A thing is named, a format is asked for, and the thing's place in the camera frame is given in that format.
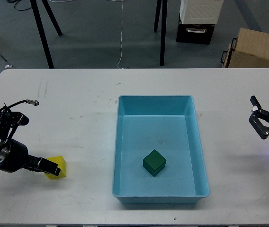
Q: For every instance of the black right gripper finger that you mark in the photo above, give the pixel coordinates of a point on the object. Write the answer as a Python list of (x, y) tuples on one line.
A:
[(262, 130), (255, 104)]

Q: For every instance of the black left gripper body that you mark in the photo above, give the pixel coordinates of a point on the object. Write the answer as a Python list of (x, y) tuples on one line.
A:
[(13, 156)]

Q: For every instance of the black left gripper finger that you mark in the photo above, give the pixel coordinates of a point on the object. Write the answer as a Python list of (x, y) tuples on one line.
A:
[(40, 164)]

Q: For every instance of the yellow cube block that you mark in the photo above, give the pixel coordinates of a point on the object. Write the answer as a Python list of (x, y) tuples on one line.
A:
[(60, 161)]

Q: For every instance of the green cube block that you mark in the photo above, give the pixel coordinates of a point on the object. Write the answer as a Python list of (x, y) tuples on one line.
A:
[(154, 162)]

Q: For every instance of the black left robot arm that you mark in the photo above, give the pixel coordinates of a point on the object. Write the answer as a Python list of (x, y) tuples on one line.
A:
[(10, 121)]

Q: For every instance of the black drawer cabinet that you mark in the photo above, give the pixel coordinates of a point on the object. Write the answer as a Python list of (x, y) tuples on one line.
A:
[(194, 33)]

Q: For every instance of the light blue plastic bin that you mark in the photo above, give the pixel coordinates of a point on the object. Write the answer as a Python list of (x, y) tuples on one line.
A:
[(169, 125)]

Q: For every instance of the black stand leg right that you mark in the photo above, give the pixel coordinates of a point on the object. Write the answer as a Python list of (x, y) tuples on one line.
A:
[(161, 10)]

